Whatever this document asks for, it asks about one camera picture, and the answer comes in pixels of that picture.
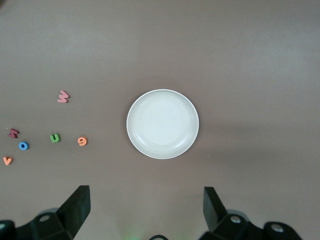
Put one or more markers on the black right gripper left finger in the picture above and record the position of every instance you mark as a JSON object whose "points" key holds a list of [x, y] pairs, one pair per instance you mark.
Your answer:
{"points": [[75, 207]]}

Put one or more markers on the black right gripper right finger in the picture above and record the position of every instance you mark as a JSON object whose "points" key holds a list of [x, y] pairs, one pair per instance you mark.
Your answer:
{"points": [[215, 212]]}

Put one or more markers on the orange foam letter e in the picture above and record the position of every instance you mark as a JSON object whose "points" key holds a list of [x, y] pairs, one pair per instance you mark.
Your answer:
{"points": [[82, 141]]}

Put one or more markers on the green foam letter u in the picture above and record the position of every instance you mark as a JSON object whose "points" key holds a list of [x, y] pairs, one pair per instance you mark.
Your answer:
{"points": [[55, 140]]}

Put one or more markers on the pink foam letter W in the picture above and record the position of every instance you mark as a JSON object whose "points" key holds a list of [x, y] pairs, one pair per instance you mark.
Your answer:
{"points": [[63, 96]]}

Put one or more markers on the orange foam letter v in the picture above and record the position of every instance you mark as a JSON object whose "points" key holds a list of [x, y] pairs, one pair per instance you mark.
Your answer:
{"points": [[7, 162]]}

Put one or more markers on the blue foam letter o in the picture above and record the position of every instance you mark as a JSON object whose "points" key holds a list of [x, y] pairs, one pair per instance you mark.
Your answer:
{"points": [[20, 145]]}

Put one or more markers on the maroon foam letter h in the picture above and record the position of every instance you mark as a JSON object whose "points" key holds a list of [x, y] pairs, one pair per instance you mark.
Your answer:
{"points": [[13, 133]]}

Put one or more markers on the beige round plate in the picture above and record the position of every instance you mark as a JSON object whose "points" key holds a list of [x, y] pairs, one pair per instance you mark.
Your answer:
{"points": [[162, 123]]}

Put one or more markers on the brown table cover sheet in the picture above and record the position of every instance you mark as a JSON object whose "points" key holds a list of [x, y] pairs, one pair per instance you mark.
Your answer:
{"points": [[225, 50]]}

